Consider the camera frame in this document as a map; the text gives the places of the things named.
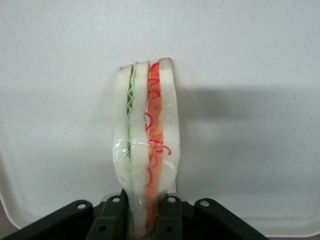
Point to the triangle sandwich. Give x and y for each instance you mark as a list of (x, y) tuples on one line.
[(137, 140)]

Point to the beige plastic tray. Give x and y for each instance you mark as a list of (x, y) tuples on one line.
[(237, 75)]

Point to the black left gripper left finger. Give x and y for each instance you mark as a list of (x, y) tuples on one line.
[(75, 220)]

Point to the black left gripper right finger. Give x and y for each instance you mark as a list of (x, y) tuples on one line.
[(190, 220)]

